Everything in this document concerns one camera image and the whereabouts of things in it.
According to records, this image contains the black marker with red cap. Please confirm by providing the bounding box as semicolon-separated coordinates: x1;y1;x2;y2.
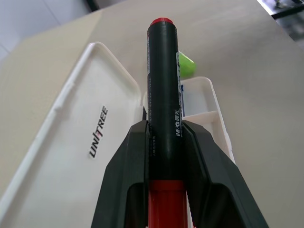
145;17;192;228

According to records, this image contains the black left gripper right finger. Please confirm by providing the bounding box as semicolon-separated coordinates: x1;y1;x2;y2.
181;120;266;228

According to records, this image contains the white plastic pencil case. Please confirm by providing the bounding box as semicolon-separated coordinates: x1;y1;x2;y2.
0;41;237;228

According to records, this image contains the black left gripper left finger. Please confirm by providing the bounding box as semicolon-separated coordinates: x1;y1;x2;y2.
90;120;151;228

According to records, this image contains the green highlighter marker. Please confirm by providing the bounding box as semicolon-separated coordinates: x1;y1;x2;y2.
178;50;197;80

